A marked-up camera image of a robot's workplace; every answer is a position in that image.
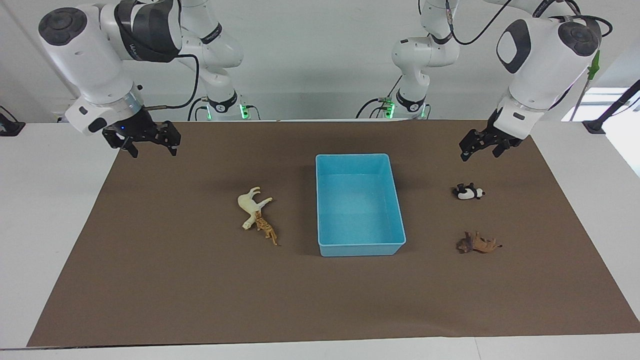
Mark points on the blue plastic storage box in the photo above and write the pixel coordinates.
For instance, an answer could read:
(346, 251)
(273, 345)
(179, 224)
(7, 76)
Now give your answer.
(357, 205)

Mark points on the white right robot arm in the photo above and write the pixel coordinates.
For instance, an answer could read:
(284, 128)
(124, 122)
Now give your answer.
(85, 55)

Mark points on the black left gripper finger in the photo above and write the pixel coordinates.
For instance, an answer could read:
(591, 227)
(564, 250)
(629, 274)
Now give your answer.
(468, 145)
(500, 149)

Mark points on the brown table mat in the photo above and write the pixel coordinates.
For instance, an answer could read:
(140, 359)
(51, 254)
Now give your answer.
(320, 290)

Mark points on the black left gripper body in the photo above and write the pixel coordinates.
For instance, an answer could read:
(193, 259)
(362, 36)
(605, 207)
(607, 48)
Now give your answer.
(497, 132)

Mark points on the orange striped tiger toy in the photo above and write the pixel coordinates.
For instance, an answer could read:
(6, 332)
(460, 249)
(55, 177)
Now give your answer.
(266, 229)

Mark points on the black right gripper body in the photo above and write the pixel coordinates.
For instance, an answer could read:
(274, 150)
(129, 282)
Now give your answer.
(137, 127)

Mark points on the black white panda toy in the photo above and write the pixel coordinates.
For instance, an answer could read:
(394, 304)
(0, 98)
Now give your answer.
(469, 192)

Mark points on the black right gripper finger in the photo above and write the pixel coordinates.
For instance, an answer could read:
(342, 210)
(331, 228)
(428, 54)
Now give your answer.
(173, 138)
(131, 148)

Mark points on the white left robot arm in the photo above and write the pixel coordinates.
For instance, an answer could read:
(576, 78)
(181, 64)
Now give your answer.
(540, 65)

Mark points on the black table clamp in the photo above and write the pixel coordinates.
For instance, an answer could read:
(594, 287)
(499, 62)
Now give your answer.
(7, 125)

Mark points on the cream llama toy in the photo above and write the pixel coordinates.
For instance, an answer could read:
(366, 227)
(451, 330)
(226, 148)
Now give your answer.
(250, 202)

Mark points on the black clamp stand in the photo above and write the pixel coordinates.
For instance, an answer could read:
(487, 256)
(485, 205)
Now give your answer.
(612, 107)

